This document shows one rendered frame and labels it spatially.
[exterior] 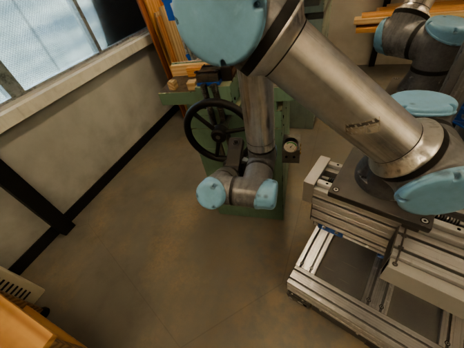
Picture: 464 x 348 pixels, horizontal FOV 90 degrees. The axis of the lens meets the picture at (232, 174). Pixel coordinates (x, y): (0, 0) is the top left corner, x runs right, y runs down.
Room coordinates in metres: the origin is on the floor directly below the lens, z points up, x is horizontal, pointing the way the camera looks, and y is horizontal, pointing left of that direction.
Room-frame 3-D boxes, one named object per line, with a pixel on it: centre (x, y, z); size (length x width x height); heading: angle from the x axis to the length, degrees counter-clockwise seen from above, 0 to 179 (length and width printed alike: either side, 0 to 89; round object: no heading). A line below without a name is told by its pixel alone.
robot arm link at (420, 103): (0.36, -0.39, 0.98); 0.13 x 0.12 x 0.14; 156
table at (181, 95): (0.98, -0.06, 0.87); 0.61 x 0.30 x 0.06; 68
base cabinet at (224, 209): (1.18, -0.16, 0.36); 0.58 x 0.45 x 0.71; 158
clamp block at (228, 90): (0.90, -0.02, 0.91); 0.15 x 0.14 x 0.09; 68
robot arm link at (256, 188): (0.39, -0.05, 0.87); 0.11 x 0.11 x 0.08; 66
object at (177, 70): (1.10, -0.10, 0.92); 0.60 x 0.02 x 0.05; 68
